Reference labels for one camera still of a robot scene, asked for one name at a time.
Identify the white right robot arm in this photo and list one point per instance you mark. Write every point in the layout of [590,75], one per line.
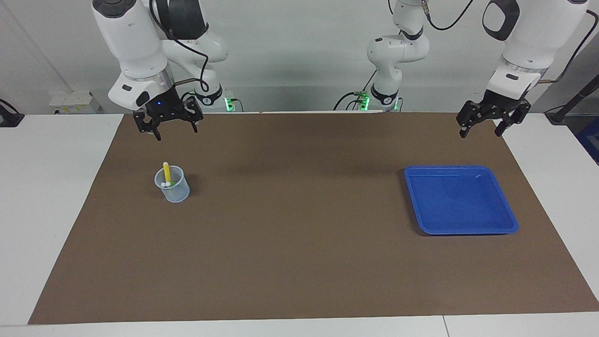
[135,47]

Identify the yellow pen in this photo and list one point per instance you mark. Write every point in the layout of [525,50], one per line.
[166,173]

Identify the black stand pole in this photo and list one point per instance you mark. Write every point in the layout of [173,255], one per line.
[580,96]

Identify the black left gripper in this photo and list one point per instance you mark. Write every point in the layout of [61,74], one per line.
[498,104]

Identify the blue plastic tray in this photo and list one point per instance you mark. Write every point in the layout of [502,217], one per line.
[461,201]

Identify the white power strip box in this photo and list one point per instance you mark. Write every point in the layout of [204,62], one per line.
[70,104]

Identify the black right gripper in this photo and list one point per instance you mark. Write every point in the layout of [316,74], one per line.
[164,106]

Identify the translucent plastic cup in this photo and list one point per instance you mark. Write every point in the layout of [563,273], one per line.
[180,194]

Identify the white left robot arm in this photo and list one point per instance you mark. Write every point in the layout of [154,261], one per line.
[529,37]

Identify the brown table mat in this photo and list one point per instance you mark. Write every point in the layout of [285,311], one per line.
[299,243]

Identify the black clamp bracket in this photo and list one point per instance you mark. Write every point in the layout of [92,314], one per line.
[9,119]

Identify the blue crate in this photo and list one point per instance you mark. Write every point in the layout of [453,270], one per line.
[590,140]

